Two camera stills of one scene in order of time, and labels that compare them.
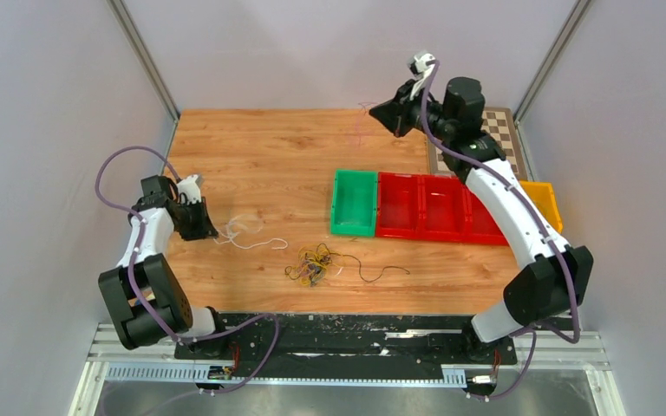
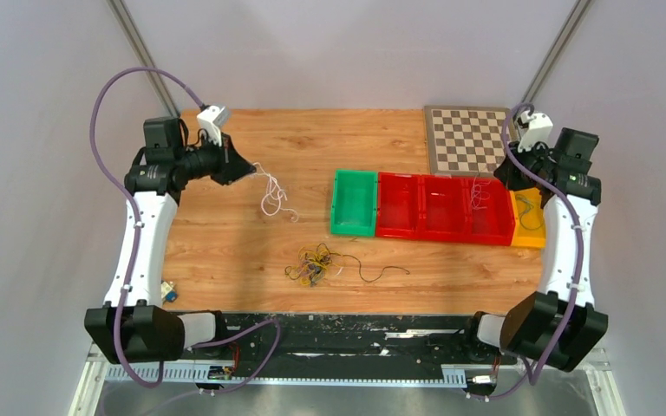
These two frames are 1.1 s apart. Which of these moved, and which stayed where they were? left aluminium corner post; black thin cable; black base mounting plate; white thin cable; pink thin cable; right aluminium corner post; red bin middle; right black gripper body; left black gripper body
Moved: left black gripper body; pink thin cable; right black gripper body; white thin cable
Stayed: black thin cable; red bin middle; right aluminium corner post; left aluminium corner post; black base mounting plate
